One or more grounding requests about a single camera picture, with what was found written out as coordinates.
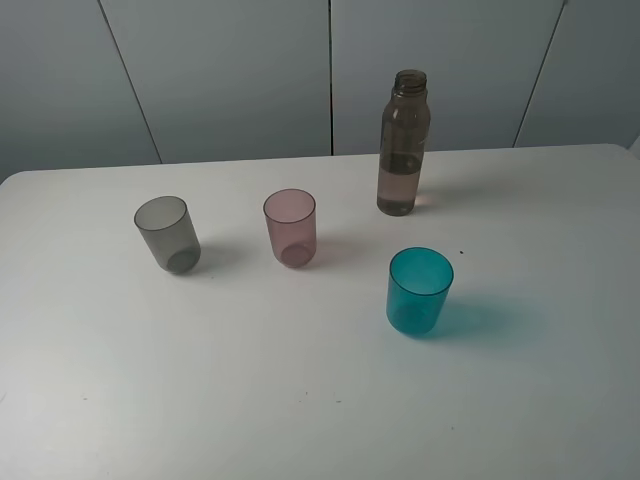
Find brown transparent plastic bottle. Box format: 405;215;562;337
377;69;431;216

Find pink translucent plastic cup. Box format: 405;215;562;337
263;188;317;268

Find teal translucent plastic cup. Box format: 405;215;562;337
386;247;454;337

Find grey translucent plastic cup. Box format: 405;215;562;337
134;196;201;274

